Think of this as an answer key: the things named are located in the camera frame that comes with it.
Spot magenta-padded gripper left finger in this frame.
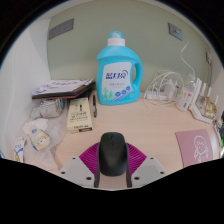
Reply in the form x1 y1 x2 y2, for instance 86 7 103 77
58 142 103 189

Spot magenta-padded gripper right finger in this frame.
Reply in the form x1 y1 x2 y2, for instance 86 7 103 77
125 142 167 189

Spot black computer mouse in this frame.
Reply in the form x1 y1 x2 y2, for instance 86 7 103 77
98 131 130 177

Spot pink mouse pad with sheep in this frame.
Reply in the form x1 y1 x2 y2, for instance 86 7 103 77
175 128 221 168

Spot white and yellow snack packet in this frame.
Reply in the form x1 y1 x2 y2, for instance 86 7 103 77
28 128 51 151

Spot cream cardboard box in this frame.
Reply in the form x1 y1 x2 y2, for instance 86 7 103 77
66 97 94 134

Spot white and blue packet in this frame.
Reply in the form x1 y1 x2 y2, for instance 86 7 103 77
13 136 27 163

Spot black pen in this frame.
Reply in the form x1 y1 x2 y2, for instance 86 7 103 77
92 94 98 118

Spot clear plastic bag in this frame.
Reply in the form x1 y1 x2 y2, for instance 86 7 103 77
30 98 66 119

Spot white power strip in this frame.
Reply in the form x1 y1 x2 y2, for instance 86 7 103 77
145 89 178 102

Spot white router with antennas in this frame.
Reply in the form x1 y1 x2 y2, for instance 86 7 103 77
189 77 221 125

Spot stack of magazines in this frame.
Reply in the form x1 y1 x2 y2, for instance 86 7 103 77
31 78 96 100

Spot blue laundry detergent bottle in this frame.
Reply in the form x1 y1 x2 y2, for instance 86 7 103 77
95 30 144 106

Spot white cable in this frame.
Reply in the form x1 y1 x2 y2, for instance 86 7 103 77
179 39 198 81

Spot white wall chargers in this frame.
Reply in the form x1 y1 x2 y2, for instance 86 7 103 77
205 51 214 66

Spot grey wall socket plate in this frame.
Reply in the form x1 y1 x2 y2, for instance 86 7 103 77
168 22 184 42

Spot grey wall vent plate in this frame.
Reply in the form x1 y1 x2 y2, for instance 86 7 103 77
48 18 75 41

